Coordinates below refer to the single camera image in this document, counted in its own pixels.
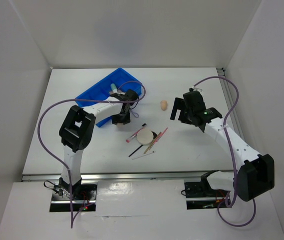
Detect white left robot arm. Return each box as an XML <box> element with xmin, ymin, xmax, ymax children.
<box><xmin>59</xmin><ymin>89</ymin><xmax>138</xmax><ymax>200</ymax></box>

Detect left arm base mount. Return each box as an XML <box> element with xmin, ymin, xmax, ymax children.
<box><xmin>43</xmin><ymin>180</ymin><xmax>97</xmax><ymax>213</ymax></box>

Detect blue divided plastic bin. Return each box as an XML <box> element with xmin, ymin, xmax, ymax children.
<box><xmin>74</xmin><ymin>67</ymin><xmax>143</xmax><ymax>129</ymax></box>

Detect round cream powder puff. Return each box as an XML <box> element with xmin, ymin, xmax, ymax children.
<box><xmin>136</xmin><ymin>128</ymin><xmax>154</xmax><ymax>146</ymax></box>

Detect mint green white tube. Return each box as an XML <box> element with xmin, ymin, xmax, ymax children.
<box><xmin>110</xmin><ymin>83</ymin><xmax>118</xmax><ymax>93</ymax></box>

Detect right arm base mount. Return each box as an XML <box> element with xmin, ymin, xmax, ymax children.
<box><xmin>180</xmin><ymin>170</ymin><xmax>227</xmax><ymax>210</ymax></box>

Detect pink brow comb brush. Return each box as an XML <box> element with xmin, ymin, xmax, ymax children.
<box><xmin>126</xmin><ymin>123</ymin><xmax>147</xmax><ymax>143</ymax></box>

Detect small beige makeup sponge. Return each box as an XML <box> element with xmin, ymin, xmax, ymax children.
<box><xmin>116</xmin><ymin>123</ymin><xmax>123</xmax><ymax>128</ymax></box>

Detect long pink makeup brush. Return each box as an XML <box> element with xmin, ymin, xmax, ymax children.
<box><xmin>155</xmin><ymin>127</ymin><xmax>168</xmax><ymax>142</ymax></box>

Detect aluminium rail front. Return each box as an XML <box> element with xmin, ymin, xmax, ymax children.
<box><xmin>21</xmin><ymin>170</ymin><xmax>234</xmax><ymax>182</ymax></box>

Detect beige makeup sponge egg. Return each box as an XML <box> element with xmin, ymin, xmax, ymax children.
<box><xmin>160</xmin><ymin>100</ymin><xmax>168</xmax><ymax>111</ymax></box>

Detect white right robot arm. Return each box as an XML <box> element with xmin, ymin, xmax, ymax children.
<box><xmin>170</xmin><ymin>90</ymin><xmax>275</xmax><ymax>202</ymax></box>

